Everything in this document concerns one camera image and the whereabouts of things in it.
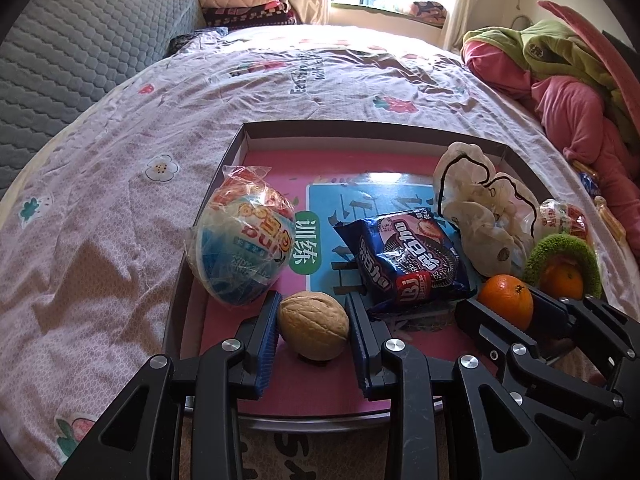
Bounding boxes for pink and blue book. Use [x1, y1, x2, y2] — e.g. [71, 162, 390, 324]
[192, 152, 481, 418]

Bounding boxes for green fuzzy ring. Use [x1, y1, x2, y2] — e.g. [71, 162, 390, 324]
[522, 233, 603, 298]

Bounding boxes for green blanket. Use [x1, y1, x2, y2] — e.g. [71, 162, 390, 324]
[462, 20, 640, 126]

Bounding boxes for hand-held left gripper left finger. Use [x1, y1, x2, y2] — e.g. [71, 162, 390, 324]
[55, 290, 283, 480]

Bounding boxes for red white toy egg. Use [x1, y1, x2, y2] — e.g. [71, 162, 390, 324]
[537, 199, 591, 241]
[184, 165, 297, 307]

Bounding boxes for dark cloth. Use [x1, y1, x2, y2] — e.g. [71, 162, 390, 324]
[167, 27, 231, 56]

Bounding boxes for black television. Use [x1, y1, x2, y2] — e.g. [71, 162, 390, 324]
[601, 29, 640, 68]

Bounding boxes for dark patterned folded blanket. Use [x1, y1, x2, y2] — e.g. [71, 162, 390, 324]
[205, 0, 301, 28]

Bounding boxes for blue cookie packet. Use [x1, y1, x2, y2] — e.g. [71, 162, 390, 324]
[333, 211, 481, 313]

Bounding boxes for yellow snack packet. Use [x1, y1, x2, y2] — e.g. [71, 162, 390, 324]
[595, 197, 626, 241]

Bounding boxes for shallow grey cardboard box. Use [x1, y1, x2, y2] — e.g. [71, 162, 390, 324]
[162, 119, 608, 433]

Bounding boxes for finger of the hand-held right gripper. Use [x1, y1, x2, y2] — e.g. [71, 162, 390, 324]
[454, 298, 626, 418]
[531, 287, 629, 386]

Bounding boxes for orange mandarin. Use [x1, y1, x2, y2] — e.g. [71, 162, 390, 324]
[542, 262, 585, 301]
[477, 274, 535, 331]

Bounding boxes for patterned cloth on windowsill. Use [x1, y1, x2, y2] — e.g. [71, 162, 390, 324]
[400, 0, 448, 23]

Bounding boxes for pink cushion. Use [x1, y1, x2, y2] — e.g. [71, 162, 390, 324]
[537, 0, 640, 126]

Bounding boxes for pink folded blanket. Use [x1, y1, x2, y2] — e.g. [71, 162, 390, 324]
[200, 0, 278, 9]

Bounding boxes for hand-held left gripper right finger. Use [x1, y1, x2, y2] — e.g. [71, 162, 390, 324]
[345, 291, 586, 480]

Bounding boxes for walnut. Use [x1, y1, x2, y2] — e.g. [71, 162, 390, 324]
[277, 291, 350, 361]

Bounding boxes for pink quilt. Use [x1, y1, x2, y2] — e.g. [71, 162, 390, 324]
[460, 40, 640, 241]

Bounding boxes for grey quilted headboard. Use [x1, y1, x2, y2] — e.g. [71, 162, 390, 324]
[0, 0, 206, 196]

